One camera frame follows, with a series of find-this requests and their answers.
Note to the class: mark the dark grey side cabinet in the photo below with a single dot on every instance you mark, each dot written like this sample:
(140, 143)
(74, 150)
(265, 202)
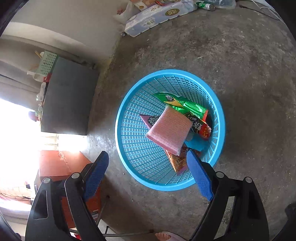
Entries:
(68, 99)

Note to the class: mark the red cardboard box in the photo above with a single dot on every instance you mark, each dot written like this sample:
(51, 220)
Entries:
(69, 180)

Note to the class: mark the orange snack wrapper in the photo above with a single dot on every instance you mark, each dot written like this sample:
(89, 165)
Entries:
(178, 163)

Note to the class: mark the green snack wrapper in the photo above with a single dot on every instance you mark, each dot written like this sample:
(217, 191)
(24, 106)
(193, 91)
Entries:
(197, 114)

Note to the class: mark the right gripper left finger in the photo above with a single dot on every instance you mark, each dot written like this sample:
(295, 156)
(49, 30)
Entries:
(76, 196)

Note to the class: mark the green soda can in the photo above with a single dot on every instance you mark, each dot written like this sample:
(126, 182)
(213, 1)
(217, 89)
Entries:
(206, 6)

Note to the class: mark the white tissue roll pack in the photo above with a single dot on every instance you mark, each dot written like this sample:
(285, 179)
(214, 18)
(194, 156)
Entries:
(156, 15)

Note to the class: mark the purple snack wrapper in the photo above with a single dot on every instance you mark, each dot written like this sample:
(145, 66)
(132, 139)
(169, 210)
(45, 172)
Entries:
(149, 120)

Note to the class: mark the blue plastic waste basket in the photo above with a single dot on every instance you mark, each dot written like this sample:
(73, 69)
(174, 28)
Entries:
(146, 161)

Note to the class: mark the pink scouring sponge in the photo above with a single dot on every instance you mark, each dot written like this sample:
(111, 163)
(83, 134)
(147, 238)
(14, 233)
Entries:
(170, 130)

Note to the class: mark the light green perforated basket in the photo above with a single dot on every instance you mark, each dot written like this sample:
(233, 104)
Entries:
(47, 62)

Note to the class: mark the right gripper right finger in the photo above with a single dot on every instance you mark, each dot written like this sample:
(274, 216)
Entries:
(248, 219)

